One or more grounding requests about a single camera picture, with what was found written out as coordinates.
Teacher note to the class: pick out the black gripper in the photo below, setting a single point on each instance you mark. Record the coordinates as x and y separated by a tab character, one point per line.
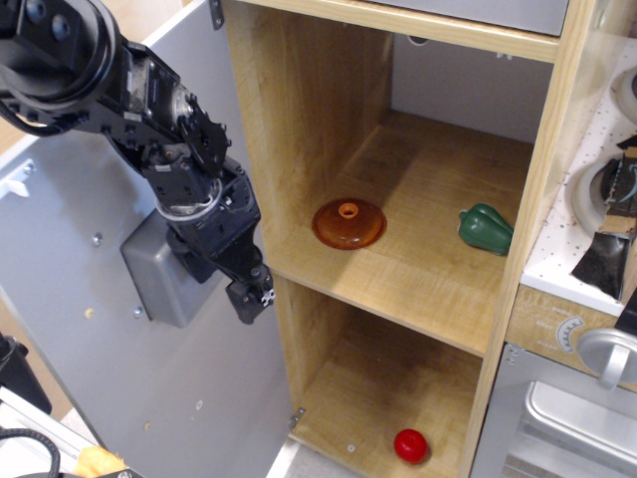
212	222

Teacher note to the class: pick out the grey fridge door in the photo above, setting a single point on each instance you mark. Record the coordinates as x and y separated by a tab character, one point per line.
208	400

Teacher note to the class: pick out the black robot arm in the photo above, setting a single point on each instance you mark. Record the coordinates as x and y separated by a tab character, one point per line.
65	65

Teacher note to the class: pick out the silver ice dispenser panel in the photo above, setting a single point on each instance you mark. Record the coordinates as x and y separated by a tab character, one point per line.
169	294

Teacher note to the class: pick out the orange toy pot lid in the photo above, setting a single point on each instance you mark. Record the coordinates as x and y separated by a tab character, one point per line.
349	224

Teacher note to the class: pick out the wooden toy kitchen cabinet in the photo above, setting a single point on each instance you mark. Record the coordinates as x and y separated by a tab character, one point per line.
422	115

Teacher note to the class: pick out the orange tape piece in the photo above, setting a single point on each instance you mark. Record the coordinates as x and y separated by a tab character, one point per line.
95	461

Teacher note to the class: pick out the red toy tomato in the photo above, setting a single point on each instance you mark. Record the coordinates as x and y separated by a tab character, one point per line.
411	446

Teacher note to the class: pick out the green toy bell pepper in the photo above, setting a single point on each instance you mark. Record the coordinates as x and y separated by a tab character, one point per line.
483	227

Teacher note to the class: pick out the grey oven door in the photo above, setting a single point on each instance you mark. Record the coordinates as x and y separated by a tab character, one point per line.
510	446

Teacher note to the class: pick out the white sink basin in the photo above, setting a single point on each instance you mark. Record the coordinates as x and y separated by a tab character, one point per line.
592	199

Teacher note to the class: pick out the silver oven knob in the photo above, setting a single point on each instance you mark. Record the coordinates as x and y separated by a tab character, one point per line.
610	354

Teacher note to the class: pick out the grey upper freezer door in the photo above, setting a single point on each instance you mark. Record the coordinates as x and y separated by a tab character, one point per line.
537	16

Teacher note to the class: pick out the aluminium frame rail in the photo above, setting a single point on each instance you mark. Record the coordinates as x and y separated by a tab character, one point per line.
25	456

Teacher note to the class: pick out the silver oven door handle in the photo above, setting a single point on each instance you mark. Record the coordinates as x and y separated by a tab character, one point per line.
599	431

